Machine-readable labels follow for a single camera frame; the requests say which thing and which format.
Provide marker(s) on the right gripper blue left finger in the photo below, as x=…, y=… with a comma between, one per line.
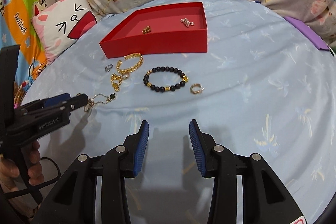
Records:
x=73, y=197

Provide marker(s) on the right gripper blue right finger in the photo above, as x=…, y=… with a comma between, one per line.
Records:
x=265, y=198

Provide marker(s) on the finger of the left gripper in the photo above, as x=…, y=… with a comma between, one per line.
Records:
x=46, y=102
x=64, y=107

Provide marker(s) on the gold wrist watch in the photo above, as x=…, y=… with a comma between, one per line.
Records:
x=146, y=30

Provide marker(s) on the gold hoop earring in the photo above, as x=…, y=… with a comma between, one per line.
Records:
x=196, y=89

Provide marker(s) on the red jewelry box tray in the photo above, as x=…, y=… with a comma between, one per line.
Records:
x=175, y=28

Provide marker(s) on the pink cat face pillow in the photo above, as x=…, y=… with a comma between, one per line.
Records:
x=61, y=25

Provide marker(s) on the colourful cartoon blanket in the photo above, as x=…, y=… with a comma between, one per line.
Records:
x=17, y=29

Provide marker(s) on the light blue palm bedsheet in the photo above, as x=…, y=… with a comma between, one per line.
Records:
x=268, y=90

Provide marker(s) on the purple notebook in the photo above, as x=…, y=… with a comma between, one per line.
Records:
x=314, y=38

